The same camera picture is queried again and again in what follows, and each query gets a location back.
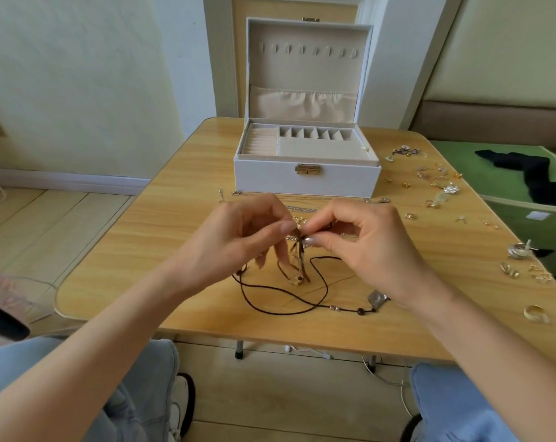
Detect person's left hand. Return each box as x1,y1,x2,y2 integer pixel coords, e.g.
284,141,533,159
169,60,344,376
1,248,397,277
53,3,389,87
172,193,300,295

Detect person's right hand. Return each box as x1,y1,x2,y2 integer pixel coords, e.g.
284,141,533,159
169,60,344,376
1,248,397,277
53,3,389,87
301,198,445,309

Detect thin silver chain necklace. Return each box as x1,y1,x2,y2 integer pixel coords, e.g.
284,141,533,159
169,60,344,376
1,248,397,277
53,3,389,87
218,188,392,205

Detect square pendant cord necklace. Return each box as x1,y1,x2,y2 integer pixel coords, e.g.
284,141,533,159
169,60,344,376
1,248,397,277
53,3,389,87
232,255,392,317

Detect tangle of necklaces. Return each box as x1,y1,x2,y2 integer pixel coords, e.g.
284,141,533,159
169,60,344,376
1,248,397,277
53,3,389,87
273,216,318,287

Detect small earrings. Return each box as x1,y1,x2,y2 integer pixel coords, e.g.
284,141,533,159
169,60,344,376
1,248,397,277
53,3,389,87
384,144,551,325

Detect white jewelry box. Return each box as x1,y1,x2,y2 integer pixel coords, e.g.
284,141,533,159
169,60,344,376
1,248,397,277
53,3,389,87
234,17,383,199

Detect person's right forearm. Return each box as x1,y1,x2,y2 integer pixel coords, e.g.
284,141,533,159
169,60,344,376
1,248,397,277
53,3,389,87
411,281,556,442

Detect person's left forearm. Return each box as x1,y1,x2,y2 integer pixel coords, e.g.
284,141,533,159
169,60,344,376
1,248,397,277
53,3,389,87
0,266,206,442

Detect black cloth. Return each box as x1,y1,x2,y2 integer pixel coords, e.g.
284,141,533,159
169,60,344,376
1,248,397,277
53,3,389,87
474,149,556,208

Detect black object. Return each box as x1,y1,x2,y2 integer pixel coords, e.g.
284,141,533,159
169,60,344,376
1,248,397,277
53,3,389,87
0,308,30,343

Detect black strap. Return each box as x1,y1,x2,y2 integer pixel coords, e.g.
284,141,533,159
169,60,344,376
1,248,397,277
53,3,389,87
178,373,196,438

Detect beige padded wall panel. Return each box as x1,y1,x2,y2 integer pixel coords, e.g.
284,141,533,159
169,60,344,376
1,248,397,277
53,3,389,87
411,0,556,144

